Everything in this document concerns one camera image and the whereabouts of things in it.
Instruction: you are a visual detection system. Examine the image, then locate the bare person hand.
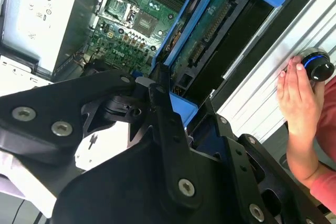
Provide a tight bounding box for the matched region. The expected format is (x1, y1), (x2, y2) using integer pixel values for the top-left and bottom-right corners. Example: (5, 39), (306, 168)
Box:
(277, 55), (326, 140)

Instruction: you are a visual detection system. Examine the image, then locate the hard disk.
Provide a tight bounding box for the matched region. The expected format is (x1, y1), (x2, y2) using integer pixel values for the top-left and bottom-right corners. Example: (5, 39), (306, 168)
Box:
(151, 0), (287, 133)

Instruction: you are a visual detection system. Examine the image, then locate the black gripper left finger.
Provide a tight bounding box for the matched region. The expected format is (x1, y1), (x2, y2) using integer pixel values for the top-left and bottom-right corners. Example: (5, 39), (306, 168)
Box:
(0, 62), (203, 205)

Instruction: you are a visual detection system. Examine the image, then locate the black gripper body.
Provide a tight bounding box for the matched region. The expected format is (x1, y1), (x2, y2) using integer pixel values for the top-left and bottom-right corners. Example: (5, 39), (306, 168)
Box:
(51, 138), (250, 224)

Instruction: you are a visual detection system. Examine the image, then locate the round black tool blue ring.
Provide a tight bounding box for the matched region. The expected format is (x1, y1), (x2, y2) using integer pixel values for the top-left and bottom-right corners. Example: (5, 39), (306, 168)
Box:
(300, 47), (336, 82)

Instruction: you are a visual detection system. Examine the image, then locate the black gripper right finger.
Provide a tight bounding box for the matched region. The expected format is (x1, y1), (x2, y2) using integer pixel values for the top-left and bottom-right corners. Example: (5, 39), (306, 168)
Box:
(206, 102), (336, 224)

